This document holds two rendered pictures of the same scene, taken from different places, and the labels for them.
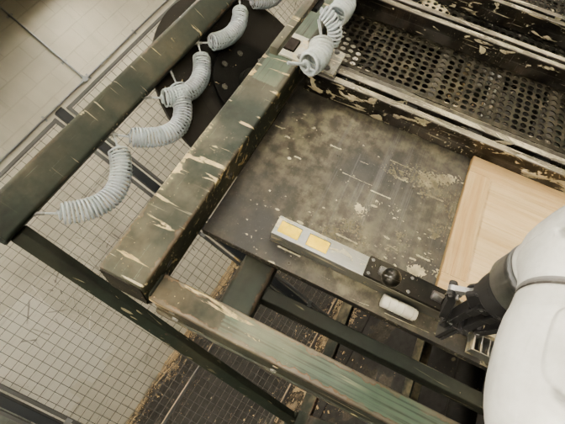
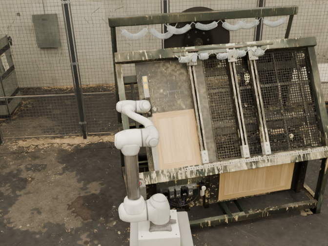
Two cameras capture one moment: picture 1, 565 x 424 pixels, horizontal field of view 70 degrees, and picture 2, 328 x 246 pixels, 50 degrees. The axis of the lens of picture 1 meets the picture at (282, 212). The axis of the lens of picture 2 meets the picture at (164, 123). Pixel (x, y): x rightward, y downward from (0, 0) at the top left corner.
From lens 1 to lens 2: 2.71 m
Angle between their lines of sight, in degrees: 19
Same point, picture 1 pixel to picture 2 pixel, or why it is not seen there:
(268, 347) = (120, 88)
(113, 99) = (155, 18)
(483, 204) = (180, 115)
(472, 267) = (162, 119)
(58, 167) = (131, 22)
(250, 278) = (132, 79)
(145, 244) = (122, 56)
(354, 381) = not seen: hidden behind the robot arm
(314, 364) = (122, 97)
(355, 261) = (147, 94)
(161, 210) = (130, 54)
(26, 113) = not seen: outside the picture
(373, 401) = not seen: hidden behind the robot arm
